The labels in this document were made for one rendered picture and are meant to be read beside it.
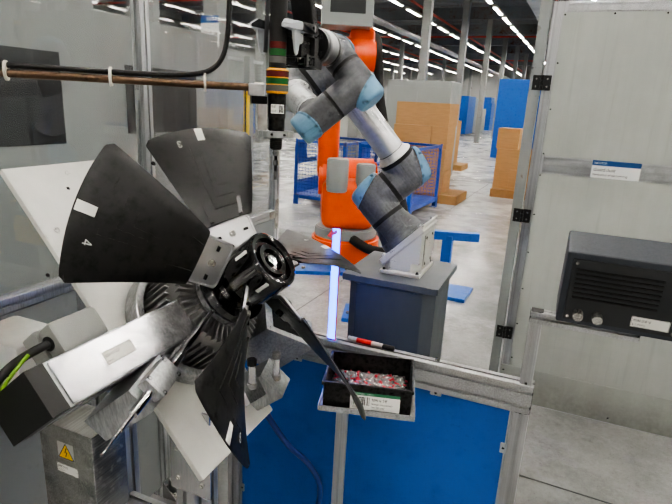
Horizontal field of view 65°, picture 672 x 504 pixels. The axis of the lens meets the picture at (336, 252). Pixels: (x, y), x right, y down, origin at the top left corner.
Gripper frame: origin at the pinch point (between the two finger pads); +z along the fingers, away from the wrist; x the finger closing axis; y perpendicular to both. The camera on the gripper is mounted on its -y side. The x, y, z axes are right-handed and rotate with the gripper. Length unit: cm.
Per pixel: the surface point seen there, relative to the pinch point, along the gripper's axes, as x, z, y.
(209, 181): 12.9, 1.3, 30.6
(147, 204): 7.8, 25.0, 31.1
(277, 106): -1.3, -1.1, 15.0
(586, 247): -61, -34, 42
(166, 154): 21.8, 3.4, 25.7
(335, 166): 129, -345, 69
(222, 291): 3, 12, 49
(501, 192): 34, -906, 157
